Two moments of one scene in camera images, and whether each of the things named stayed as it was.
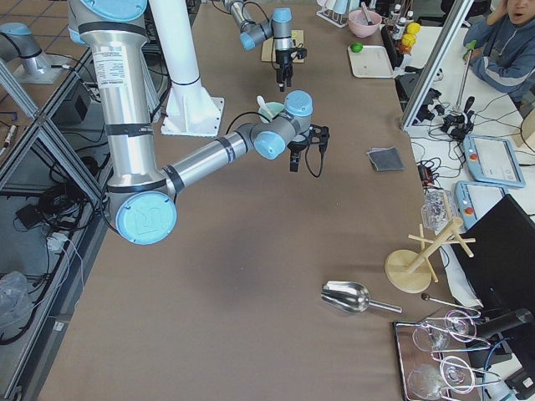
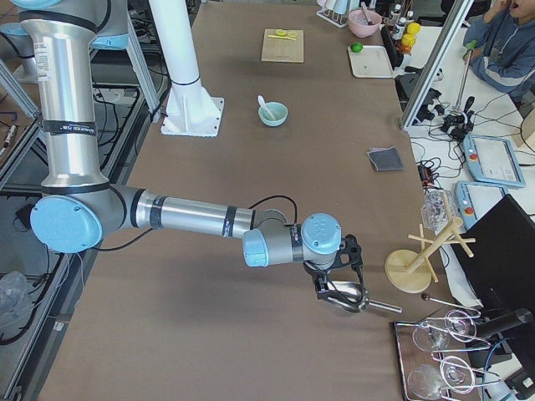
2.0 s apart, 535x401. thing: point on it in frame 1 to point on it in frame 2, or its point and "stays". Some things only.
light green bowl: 272,109 stays
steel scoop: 352,297 stays
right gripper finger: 295,155 to 322,288
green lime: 356,47 stays
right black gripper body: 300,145 to 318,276
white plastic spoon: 262,104 stays
